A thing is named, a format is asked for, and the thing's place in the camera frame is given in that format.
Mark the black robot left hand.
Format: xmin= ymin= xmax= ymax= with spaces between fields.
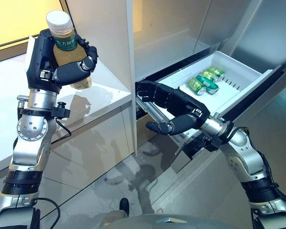
xmin=26 ymin=30 xmax=100 ymax=95

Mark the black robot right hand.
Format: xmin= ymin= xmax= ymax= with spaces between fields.
xmin=136 ymin=80 xmax=211 ymax=136

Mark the yellow tea bottle white cap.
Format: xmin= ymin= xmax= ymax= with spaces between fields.
xmin=46 ymin=10 xmax=92 ymax=90

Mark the fridge drawer with white bin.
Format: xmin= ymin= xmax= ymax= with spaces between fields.
xmin=134 ymin=50 xmax=286 ymax=174

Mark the light green drink can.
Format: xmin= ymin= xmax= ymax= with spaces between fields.
xmin=185 ymin=77 xmax=206 ymax=95
xmin=207 ymin=66 xmax=226 ymax=79
xmin=201 ymin=70 xmax=219 ymax=83

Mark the dark green drink can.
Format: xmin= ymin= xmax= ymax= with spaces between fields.
xmin=195 ymin=74 xmax=220 ymax=95

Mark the yellow lit window panel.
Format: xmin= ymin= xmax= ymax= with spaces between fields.
xmin=0 ymin=0 xmax=70 ymax=65

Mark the white counter cabinet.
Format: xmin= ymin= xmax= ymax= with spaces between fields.
xmin=0 ymin=53 xmax=136 ymax=229

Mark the tall silver cabinet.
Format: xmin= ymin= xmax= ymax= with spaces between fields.
xmin=223 ymin=0 xmax=286 ymax=134

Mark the robot left leg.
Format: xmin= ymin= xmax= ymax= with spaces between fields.
xmin=100 ymin=197 xmax=131 ymax=229

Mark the silver robot torso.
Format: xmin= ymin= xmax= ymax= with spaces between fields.
xmin=119 ymin=213 xmax=252 ymax=229

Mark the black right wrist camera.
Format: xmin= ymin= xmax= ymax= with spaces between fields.
xmin=201 ymin=135 xmax=224 ymax=152

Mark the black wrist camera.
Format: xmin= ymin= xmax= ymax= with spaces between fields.
xmin=51 ymin=102 xmax=71 ymax=119
xmin=201 ymin=135 xmax=224 ymax=152

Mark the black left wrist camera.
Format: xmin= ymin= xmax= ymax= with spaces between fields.
xmin=51 ymin=102 xmax=71 ymax=119

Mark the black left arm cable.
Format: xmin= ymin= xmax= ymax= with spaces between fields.
xmin=37 ymin=118 xmax=72 ymax=226

